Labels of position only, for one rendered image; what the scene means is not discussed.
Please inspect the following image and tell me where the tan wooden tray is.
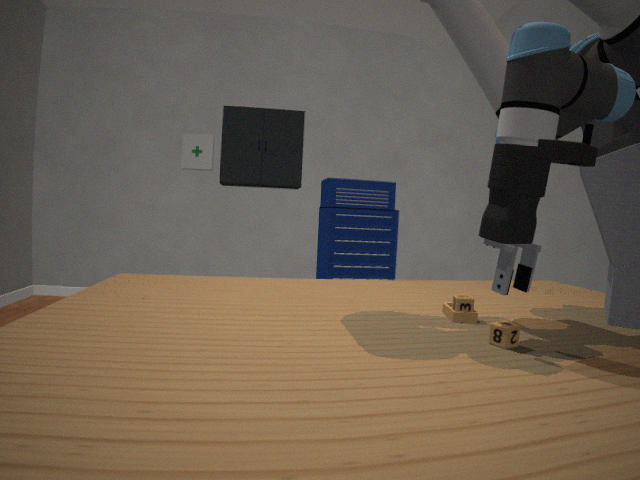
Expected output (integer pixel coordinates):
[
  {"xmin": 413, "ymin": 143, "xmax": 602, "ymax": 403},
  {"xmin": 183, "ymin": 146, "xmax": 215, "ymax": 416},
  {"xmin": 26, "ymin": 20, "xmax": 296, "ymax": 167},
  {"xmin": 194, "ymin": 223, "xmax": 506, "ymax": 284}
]
[{"xmin": 442, "ymin": 302, "xmax": 478, "ymax": 323}]

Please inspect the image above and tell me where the beige cube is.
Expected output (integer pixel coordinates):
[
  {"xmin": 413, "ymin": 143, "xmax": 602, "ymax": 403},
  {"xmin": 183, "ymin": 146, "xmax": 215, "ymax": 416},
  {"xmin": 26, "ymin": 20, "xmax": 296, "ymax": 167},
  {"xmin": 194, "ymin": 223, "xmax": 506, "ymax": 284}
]
[
  {"xmin": 489, "ymin": 321, "xmax": 521, "ymax": 349},
  {"xmin": 452, "ymin": 295, "xmax": 474, "ymax": 312}
]

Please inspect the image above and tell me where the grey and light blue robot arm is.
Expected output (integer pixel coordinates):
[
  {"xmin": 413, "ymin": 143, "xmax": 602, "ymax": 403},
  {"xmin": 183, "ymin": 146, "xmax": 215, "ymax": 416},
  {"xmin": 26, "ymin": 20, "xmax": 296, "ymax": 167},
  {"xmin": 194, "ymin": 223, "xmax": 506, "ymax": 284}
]
[{"xmin": 420, "ymin": 0, "xmax": 640, "ymax": 158}]

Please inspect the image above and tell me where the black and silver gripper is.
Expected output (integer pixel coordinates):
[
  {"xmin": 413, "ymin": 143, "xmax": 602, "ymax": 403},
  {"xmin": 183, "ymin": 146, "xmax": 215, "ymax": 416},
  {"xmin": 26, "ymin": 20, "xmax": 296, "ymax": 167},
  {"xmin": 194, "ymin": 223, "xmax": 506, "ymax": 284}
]
[{"xmin": 479, "ymin": 107, "xmax": 598, "ymax": 296}]

